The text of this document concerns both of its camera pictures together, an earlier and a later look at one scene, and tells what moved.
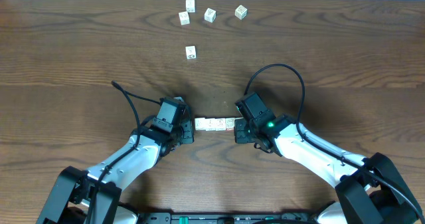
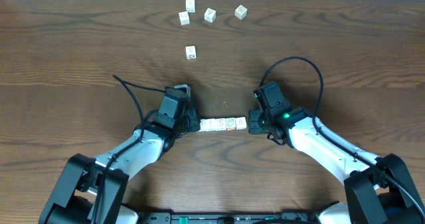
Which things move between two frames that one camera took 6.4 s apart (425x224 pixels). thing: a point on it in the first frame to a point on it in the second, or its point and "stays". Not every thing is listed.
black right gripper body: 244,133 to 259,122
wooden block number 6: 241,12 stays
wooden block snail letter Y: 230,123 stays
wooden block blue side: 220,124 stays
